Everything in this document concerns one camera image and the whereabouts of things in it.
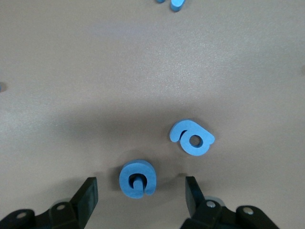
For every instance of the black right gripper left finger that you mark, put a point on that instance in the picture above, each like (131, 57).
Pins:
(83, 202)

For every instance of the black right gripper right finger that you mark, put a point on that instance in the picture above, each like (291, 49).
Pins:
(197, 210)

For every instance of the brown table cover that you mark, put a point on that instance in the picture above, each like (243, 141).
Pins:
(71, 71)

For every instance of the blue foam letter E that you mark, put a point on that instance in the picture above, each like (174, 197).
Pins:
(176, 5)

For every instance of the blue foam letter a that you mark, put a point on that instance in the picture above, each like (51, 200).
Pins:
(197, 151)

